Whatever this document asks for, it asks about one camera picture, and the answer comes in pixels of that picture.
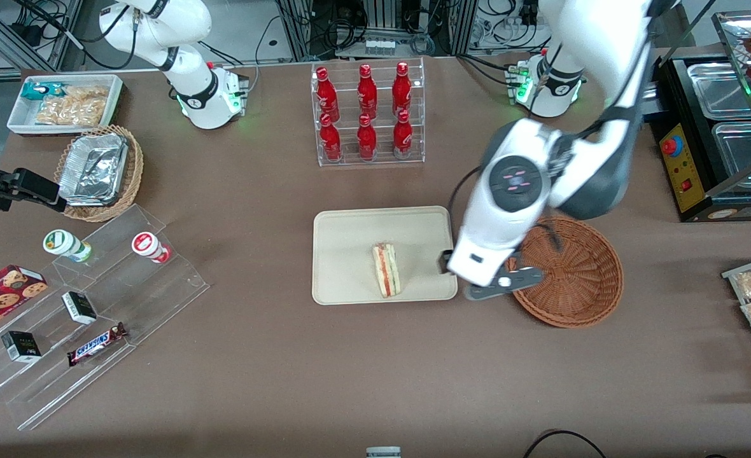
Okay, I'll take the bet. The triangle sandwich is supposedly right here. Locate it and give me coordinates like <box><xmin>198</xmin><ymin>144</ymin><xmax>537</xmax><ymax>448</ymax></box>
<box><xmin>372</xmin><ymin>242</ymin><xmax>402</xmax><ymax>298</ymax></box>

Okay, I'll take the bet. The black food warmer cabinet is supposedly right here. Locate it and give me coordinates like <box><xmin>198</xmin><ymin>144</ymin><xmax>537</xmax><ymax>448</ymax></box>
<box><xmin>649</xmin><ymin>10</ymin><xmax>751</xmax><ymax>223</ymax></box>

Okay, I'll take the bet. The red plaid cookie box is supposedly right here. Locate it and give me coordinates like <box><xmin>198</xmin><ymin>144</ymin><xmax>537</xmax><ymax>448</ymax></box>
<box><xmin>0</xmin><ymin>265</ymin><xmax>48</xmax><ymax>338</ymax></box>

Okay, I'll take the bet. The red cola bottle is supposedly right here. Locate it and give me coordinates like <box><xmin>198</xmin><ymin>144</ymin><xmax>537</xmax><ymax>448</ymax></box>
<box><xmin>320</xmin><ymin>114</ymin><xmax>342</xmax><ymax>161</ymax></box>
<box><xmin>357</xmin><ymin>114</ymin><xmax>377</xmax><ymax>160</ymax></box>
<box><xmin>393</xmin><ymin>110</ymin><xmax>414</xmax><ymax>158</ymax></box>
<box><xmin>316</xmin><ymin>67</ymin><xmax>339</xmax><ymax>123</ymax></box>
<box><xmin>358</xmin><ymin>64</ymin><xmax>378</xmax><ymax>120</ymax></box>
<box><xmin>393</xmin><ymin>61</ymin><xmax>412</xmax><ymax>116</ymax></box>

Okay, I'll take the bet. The clear acrylic stepped shelf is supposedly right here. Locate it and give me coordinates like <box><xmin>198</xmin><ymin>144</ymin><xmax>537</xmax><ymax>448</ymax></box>
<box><xmin>0</xmin><ymin>204</ymin><xmax>211</xmax><ymax>432</ymax></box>

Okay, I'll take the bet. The cream rectangular tray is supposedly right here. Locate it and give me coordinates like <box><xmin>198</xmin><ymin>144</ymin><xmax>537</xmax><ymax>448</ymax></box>
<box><xmin>312</xmin><ymin>205</ymin><xmax>459</xmax><ymax>306</ymax></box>

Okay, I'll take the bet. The stainless steel pan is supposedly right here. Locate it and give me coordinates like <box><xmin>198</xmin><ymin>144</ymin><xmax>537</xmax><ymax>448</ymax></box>
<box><xmin>712</xmin><ymin>121</ymin><xmax>751</xmax><ymax>191</ymax></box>
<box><xmin>687</xmin><ymin>62</ymin><xmax>751</xmax><ymax>120</ymax></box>

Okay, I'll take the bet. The light wicker basket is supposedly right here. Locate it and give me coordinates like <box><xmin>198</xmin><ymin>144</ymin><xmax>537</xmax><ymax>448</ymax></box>
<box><xmin>54</xmin><ymin>124</ymin><xmax>144</xmax><ymax>223</ymax></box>

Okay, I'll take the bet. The clear acrylic bottle rack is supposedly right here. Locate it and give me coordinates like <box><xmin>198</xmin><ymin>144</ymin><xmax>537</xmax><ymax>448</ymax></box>
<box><xmin>312</xmin><ymin>57</ymin><xmax>426</xmax><ymax>167</ymax></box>

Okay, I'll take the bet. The aluminium foil tray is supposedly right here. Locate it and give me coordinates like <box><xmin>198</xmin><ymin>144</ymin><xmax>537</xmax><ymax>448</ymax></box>
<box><xmin>60</xmin><ymin>191</ymin><xmax>125</xmax><ymax>208</ymax></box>
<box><xmin>59</xmin><ymin>132</ymin><xmax>128</xmax><ymax>199</ymax></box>

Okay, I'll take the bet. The clear bag of chips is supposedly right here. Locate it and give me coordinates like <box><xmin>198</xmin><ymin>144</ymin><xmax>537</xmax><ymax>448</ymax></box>
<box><xmin>64</xmin><ymin>85</ymin><xmax>110</xmax><ymax>106</ymax></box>
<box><xmin>35</xmin><ymin>99</ymin><xmax>109</xmax><ymax>127</ymax></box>

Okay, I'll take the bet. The green flower yogurt cup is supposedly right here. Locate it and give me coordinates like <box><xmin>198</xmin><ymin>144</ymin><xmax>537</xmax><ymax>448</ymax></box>
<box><xmin>43</xmin><ymin>229</ymin><xmax>93</xmax><ymax>263</ymax></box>

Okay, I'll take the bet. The brown wicker basket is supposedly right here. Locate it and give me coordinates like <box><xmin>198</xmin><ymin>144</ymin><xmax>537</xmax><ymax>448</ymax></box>
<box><xmin>506</xmin><ymin>216</ymin><xmax>624</xmax><ymax>328</ymax></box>

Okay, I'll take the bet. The black box gold lettering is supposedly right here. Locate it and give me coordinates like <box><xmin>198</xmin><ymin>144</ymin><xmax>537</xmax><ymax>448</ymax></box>
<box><xmin>1</xmin><ymin>331</ymin><xmax>42</xmax><ymax>363</ymax></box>

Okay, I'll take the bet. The white rectangular snack bin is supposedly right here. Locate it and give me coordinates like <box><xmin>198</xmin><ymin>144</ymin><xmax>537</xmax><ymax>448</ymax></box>
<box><xmin>6</xmin><ymin>73</ymin><xmax>125</xmax><ymax>137</ymax></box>

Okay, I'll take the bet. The Snickers chocolate bar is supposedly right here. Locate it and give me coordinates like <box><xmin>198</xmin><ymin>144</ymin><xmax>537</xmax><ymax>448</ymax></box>
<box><xmin>67</xmin><ymin>323</ymin><xmax>128</xmax><ymax>367</ymax></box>

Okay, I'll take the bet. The black box white label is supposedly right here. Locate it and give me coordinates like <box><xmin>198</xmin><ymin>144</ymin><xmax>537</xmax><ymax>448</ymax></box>
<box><xmin>62</xmin><ymin>291</ymin><xmax>97</xmax><ymax>325</ymax></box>

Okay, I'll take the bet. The teal snack packet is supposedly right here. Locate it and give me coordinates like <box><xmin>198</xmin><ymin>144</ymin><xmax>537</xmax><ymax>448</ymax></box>
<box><xmin>21</xmin><ymin>81</ymin><xmax>64</xmax><ymax>101</ymax></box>

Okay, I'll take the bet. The black cable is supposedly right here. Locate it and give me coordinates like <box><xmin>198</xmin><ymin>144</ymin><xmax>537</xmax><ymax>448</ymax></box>
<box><xmin>522</xmin><ymin>431</ymin><xmax>608</xmax><ymax>458</ymax></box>

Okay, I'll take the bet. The red strawberry yogurt cup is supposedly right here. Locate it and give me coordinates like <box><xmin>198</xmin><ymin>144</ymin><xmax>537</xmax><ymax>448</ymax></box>
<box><xmin>131</xmin><ymin>232</ymin><xmax>171</xmax><ymax>265</ymax></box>

